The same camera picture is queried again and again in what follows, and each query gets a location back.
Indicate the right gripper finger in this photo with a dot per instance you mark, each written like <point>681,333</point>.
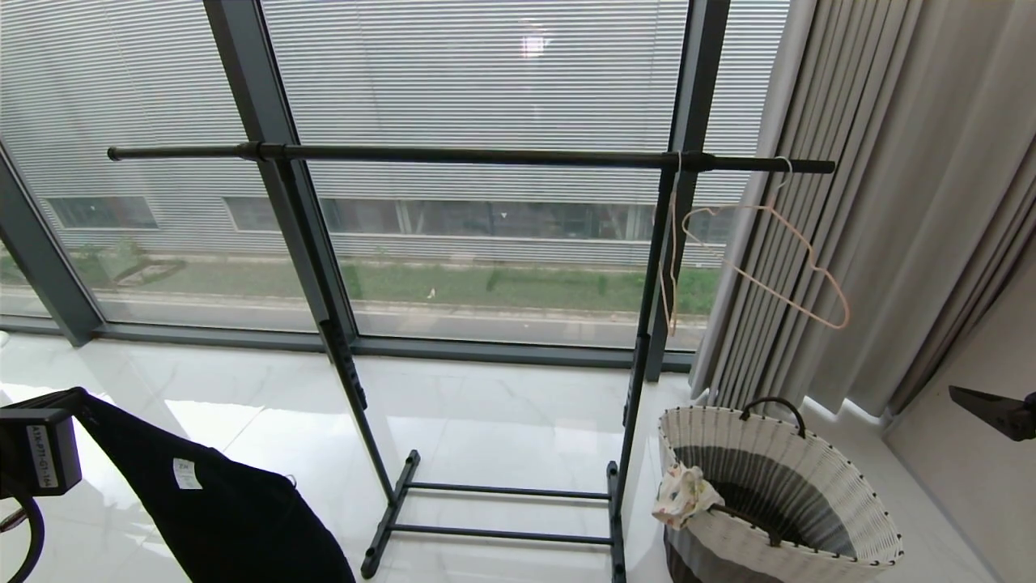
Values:
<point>1004,417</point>

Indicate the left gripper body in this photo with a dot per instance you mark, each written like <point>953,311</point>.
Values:
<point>24,453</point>

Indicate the black garment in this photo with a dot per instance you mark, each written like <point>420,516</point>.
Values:
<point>218,526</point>

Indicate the pink clothes hanger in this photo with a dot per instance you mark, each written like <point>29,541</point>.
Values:
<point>844,317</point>
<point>671,235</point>

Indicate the white laundry basket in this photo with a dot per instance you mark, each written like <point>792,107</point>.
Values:
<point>858,518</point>

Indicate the black clothes rack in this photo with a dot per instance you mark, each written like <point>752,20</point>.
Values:
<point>453,155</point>

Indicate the beige curtain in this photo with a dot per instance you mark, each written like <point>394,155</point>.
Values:
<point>890,162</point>

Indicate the cream printed garment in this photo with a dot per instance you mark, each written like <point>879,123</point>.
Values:
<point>684,494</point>

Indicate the window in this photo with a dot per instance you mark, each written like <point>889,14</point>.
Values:
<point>486,81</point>

